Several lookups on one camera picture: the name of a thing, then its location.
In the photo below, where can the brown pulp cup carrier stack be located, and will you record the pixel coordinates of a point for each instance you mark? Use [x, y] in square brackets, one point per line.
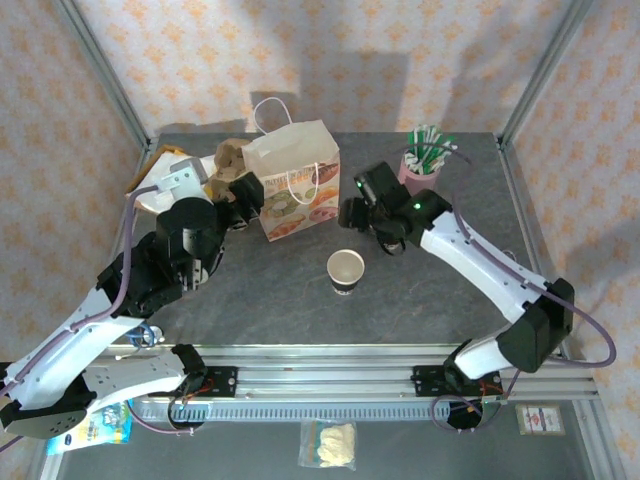
[230, 160]

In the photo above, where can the paper coffee cup black sleeve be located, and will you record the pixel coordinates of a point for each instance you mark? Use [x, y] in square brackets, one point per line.
[345, 267]

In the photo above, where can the white donut print paper bag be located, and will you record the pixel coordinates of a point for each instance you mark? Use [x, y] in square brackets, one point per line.
[295, 150]

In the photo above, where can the white paper napkins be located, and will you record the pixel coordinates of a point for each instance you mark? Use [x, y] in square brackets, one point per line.
[155, 167]

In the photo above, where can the pink straw holder cup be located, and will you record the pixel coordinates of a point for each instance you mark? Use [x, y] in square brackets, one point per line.
[406, 176]

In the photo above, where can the green white wrapped straw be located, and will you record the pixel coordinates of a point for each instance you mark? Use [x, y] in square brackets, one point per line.
[440, 150]
[447, 154]
[414, 145]
[423, 142]

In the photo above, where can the brown cardboard napkin box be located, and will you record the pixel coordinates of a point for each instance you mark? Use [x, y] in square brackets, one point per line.
[170, 149]

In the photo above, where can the blue white snack packet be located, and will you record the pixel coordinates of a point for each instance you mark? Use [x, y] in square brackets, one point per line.
[107, 425]

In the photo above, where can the clear zip bag yellow contents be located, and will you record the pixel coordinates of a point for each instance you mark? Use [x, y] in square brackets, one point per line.
[330, 442]

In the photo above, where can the small red white sachet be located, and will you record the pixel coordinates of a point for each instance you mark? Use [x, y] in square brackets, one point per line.
[540, 419]

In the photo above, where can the aluminium table side rail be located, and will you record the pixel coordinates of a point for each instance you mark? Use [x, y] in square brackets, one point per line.
[120, 240]
[524, 200]

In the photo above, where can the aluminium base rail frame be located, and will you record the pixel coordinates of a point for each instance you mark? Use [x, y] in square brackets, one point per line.
[325, 380]

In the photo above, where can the aluminium frame post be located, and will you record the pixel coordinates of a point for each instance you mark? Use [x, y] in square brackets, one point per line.
[544, 75]
[109, 80]

